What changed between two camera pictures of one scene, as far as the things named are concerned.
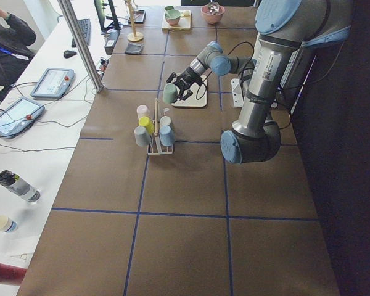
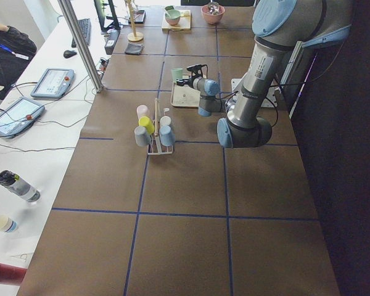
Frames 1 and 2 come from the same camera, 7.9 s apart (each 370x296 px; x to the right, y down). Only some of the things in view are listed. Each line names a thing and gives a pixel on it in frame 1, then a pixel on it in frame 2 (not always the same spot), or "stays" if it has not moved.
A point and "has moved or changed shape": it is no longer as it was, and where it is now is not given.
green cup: [170, 94] has moved or changed shape
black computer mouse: [68, 53] stays
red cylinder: [5, 274] stays
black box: [111, 41] stays
